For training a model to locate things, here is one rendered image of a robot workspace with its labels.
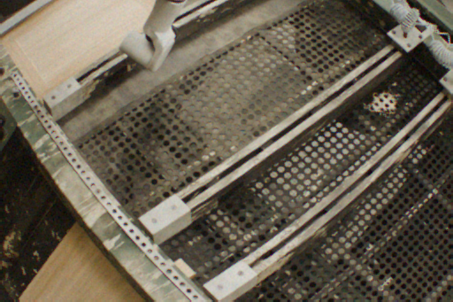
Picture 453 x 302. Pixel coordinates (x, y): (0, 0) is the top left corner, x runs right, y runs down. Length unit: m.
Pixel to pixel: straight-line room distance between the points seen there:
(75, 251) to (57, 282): 0.15
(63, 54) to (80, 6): 0.24
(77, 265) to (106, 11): 0.88
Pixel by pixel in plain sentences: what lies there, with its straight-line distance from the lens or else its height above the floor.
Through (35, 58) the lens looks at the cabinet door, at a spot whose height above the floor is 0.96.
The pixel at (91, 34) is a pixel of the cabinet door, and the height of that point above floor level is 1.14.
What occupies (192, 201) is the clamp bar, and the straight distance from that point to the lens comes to 1.90.
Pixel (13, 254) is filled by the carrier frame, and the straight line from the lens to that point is 2.40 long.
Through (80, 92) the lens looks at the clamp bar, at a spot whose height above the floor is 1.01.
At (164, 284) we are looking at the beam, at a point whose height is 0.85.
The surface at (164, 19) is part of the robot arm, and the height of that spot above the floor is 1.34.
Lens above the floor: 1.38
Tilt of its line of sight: 5 degrees down
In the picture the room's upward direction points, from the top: 41 degrees clockwise
